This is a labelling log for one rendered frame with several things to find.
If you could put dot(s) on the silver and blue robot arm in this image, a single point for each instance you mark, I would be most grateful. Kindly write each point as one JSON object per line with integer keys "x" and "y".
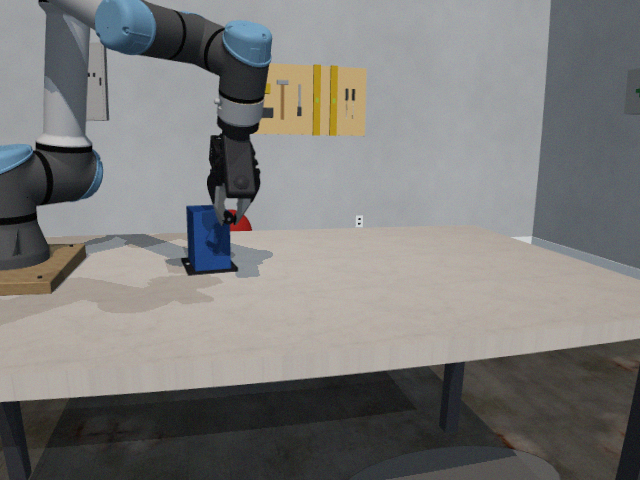
{"x": 64, "y": 167}

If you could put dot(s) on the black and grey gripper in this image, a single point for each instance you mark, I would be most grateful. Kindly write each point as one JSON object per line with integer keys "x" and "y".
{"x": 215, "y": 187}

